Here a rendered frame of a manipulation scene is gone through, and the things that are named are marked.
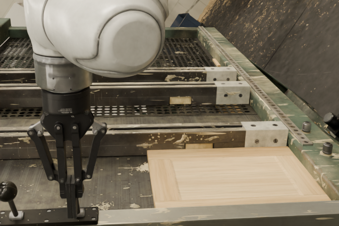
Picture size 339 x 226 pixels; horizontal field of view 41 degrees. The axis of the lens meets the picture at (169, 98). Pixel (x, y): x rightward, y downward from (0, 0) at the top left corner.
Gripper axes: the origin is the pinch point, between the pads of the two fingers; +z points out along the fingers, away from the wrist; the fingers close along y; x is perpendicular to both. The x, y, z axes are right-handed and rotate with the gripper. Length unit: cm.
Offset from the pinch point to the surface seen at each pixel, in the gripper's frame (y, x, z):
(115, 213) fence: 7.3, 11.1, 11.4
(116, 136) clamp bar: 7.9, 43.6, 9.3
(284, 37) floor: 150, 291, 37
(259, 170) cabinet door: 45, 31, 14
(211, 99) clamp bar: 43, 82, 13
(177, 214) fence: 20.2, 9.7, 11.4
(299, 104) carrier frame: 118, 172, 51
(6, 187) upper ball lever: -11.7, 3.7, -0.2
